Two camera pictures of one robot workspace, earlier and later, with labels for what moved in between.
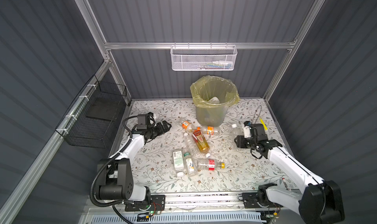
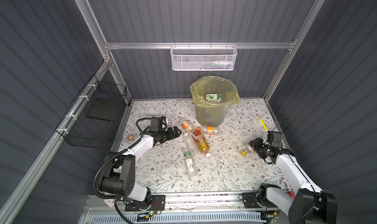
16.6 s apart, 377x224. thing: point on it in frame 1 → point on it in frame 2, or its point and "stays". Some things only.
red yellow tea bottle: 202,143 stays
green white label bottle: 178,158 → 213,98
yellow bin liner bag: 213,92 stays
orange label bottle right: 210,130 stays
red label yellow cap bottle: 209,164 → 250,150
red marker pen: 286,184 stays
